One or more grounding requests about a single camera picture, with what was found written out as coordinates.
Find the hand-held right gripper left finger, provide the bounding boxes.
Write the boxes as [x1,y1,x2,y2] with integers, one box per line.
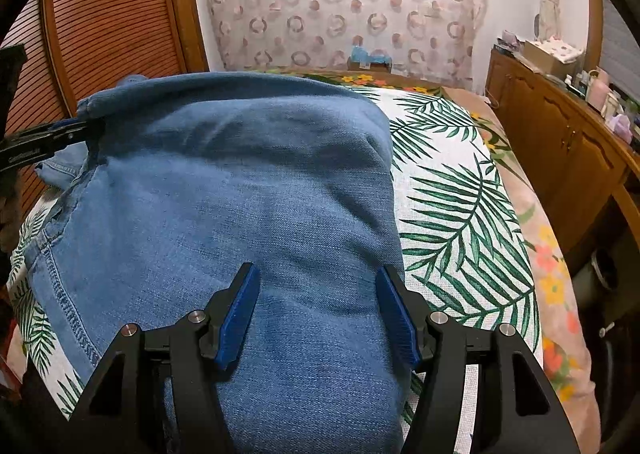
[62,261,261,454]

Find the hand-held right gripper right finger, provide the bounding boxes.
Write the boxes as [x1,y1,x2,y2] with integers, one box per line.
[375,265,581,454]

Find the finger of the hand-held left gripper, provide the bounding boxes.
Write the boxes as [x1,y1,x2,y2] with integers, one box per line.
[0,118,107,175]

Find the blue denim pants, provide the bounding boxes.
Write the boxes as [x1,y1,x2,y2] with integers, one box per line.
[27,71,417,454]

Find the person's left hand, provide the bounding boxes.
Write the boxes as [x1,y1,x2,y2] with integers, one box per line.
[0,173,25,255]

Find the wooden louvered door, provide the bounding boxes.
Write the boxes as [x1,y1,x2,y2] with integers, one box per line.
[0,0,210,220]

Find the leaf-print bedsheet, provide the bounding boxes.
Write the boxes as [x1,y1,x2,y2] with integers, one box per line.
[7,83,545,454]

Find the floral blanket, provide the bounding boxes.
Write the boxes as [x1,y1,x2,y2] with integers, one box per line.
[300,68,598,454]

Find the wooden cabinet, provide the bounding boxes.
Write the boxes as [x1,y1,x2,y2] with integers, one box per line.
[484,48,640,262]

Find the cardboard box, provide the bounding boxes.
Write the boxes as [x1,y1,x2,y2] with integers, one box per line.
[347,59,394,75]

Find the blue fluffy cloth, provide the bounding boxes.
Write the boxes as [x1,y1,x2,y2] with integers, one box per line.
[349,46,392,67]

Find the purple tissue pack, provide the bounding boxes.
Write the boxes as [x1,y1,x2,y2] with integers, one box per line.
[606,114,634,141]

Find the purple bag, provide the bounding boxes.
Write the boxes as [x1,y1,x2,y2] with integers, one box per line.
[496,30,524,53]

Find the cream cup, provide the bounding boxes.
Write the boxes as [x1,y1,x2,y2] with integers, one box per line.
[602,89,622,121]

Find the polka-dot box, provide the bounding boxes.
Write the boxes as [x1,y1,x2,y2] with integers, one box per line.
[521,35,586,78]

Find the pink kettle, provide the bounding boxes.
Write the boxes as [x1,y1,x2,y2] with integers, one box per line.
[587,67,612,111]

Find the circle-patterned sheer curtain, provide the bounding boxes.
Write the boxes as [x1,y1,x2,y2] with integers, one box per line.
[200,0,490,91]

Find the window blind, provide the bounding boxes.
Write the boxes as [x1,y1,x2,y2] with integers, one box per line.
[599,0,640,102]

